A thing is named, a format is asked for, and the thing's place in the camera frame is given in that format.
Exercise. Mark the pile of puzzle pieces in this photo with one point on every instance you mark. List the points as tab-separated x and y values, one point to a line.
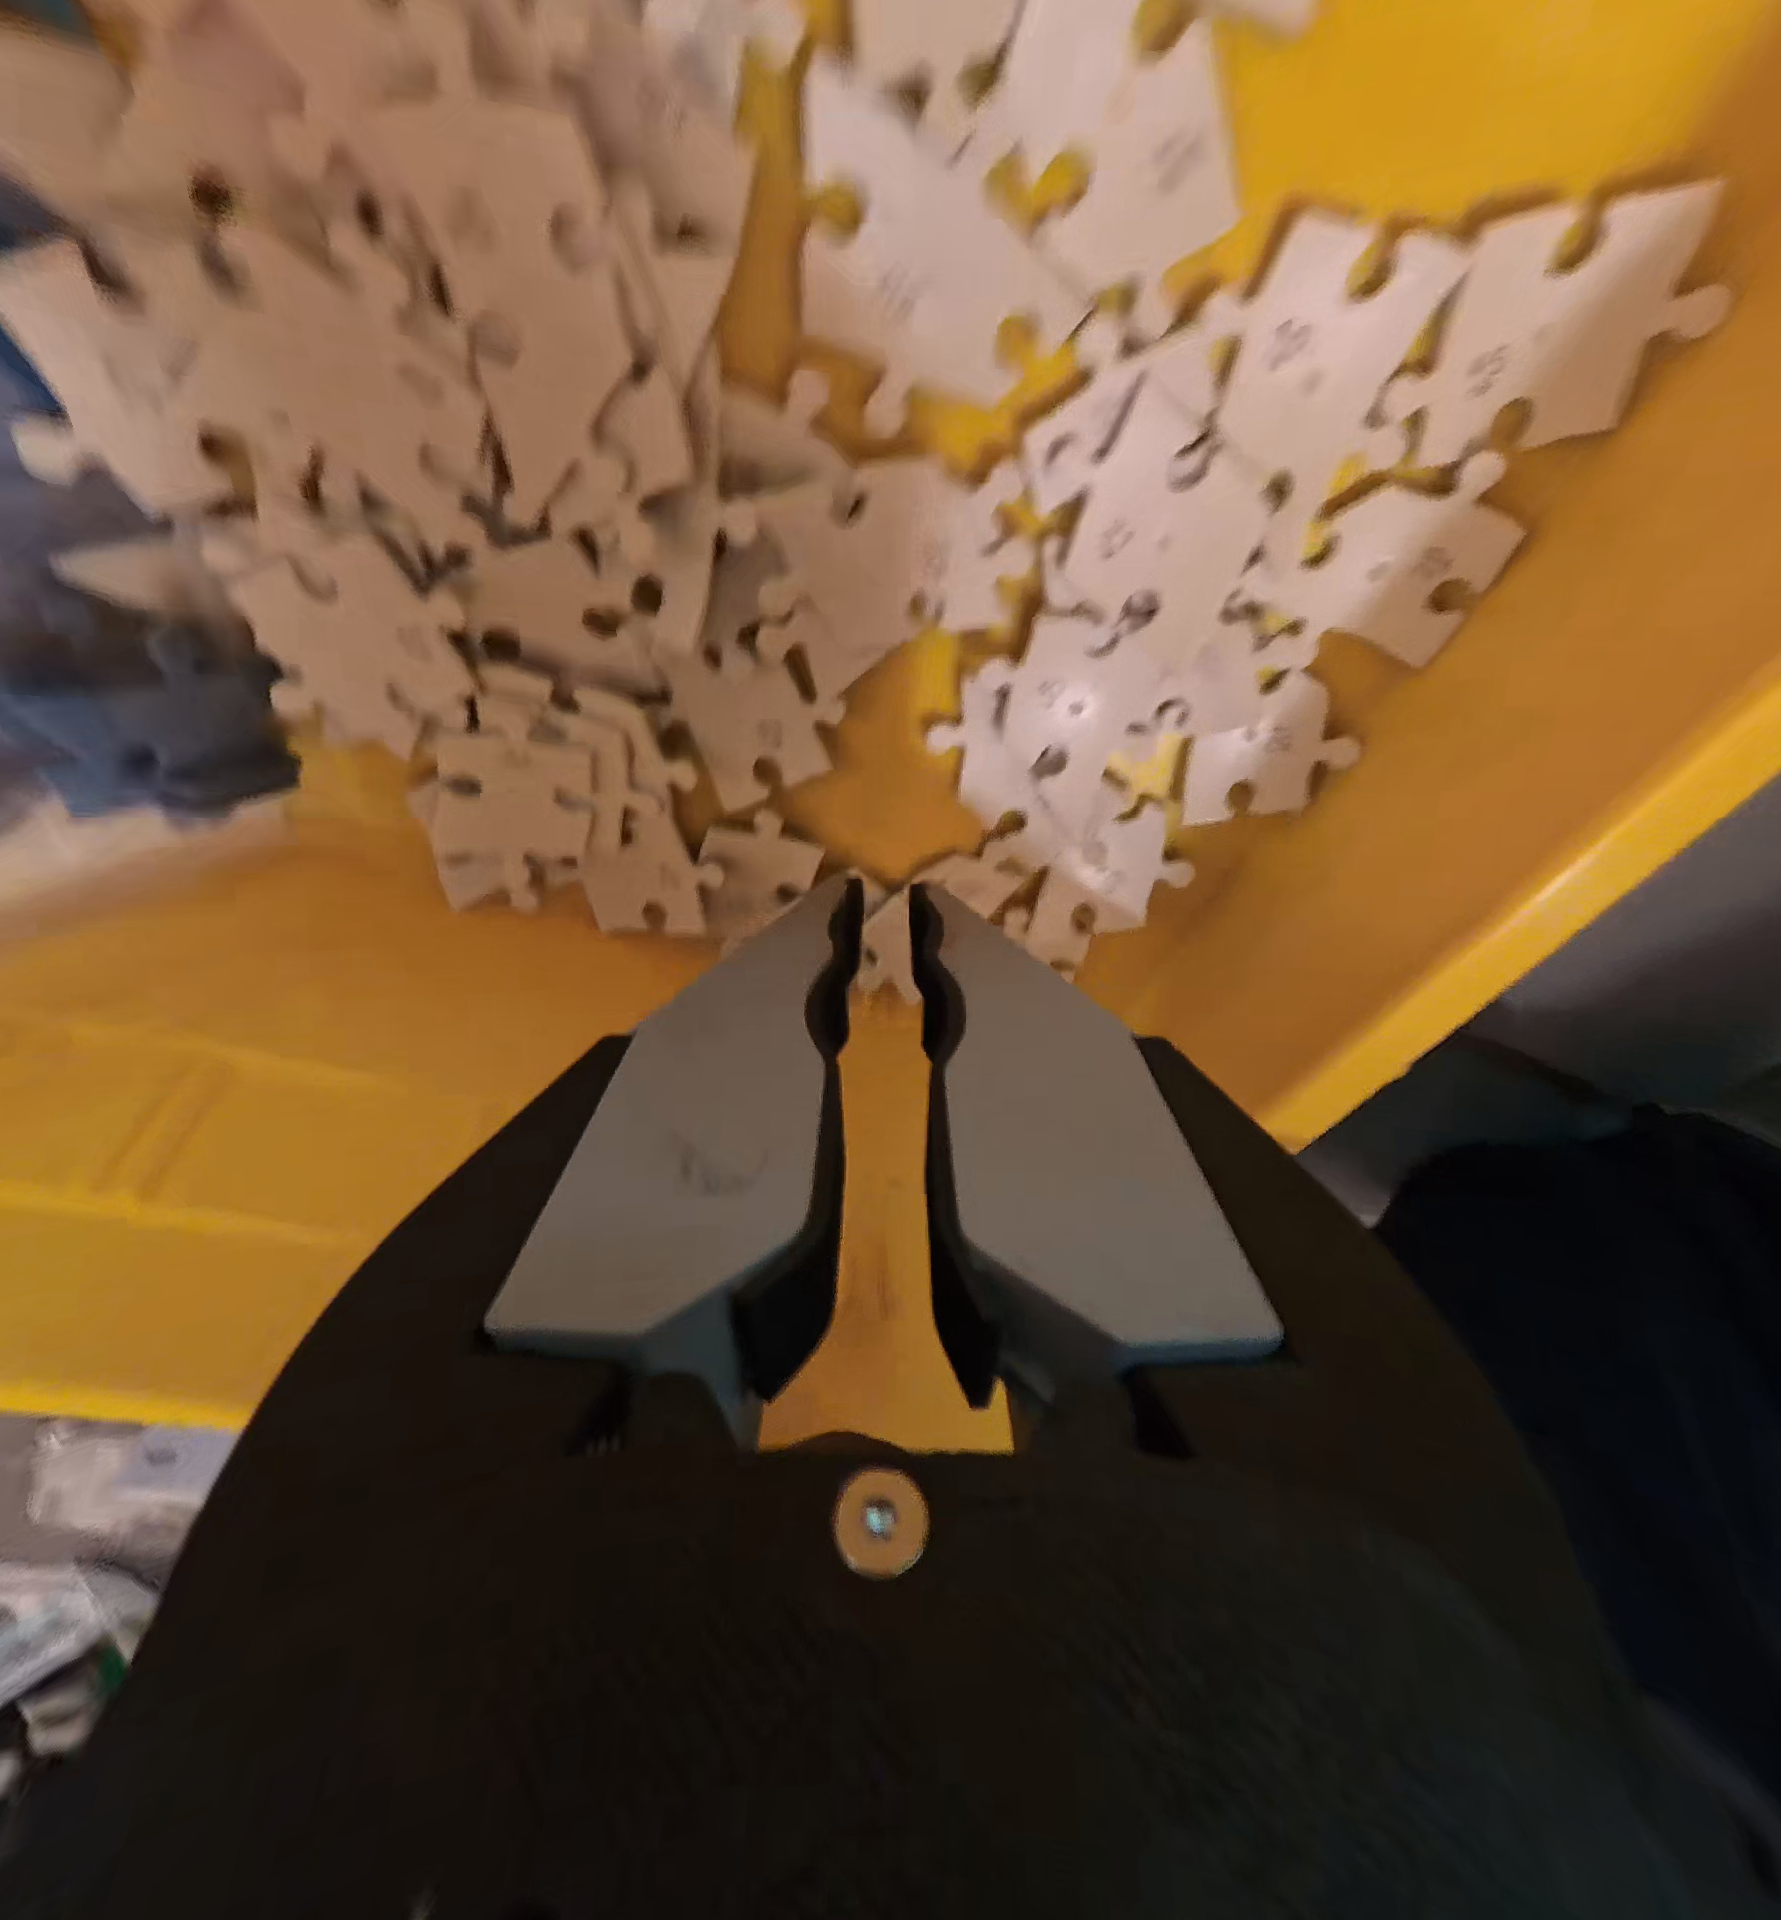
530	449

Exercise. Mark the clear bag with dark item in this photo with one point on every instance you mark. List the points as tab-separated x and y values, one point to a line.
36	1649

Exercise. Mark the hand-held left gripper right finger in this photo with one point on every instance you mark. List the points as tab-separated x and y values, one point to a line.
1100	1185

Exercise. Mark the clear bag of blue parts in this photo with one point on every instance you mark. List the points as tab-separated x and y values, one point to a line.
81	675

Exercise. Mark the yellow plastic bin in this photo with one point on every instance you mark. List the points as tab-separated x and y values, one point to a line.
230	1140

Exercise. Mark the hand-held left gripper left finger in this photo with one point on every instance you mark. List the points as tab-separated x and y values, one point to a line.
680	1185

